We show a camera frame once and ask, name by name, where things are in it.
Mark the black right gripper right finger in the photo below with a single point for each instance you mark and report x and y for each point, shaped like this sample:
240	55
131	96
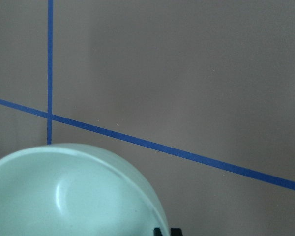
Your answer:
176	231

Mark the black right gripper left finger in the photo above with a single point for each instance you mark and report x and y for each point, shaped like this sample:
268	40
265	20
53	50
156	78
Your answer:
157	232

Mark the green bowl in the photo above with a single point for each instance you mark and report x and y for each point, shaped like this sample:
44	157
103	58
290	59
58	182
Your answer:
76	190

